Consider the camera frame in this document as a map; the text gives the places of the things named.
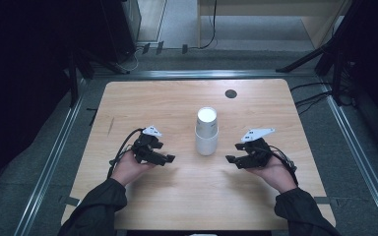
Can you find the aluminium frame rail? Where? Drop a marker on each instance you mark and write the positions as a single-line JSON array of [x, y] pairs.
[[357, 154], [50, 164], [203, 74]]

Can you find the person's right hand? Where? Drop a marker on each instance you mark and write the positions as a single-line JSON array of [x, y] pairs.
[[277, 175]]

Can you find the dark round table grommet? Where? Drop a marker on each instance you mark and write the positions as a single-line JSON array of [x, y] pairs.
[[231, 93]]

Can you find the person's left hand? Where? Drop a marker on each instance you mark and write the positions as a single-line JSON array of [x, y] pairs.
[[129, 168]]

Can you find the light wooden furniture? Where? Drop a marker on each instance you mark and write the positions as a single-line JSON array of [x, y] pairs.
[[318, 19]]

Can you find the black tape strip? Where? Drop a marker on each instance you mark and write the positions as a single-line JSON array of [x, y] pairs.
[[93, 114]]

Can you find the black metal stand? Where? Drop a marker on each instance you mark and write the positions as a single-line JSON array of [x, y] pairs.
[[336, 55], [74, 75]]

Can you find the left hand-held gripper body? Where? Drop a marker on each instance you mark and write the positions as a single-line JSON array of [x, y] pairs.
[[144, 150]]

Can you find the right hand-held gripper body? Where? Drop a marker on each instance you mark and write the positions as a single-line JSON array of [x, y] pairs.
[[257, 154]]

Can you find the black cabinet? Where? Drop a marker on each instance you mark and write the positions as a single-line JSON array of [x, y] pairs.
[[119, 29]]

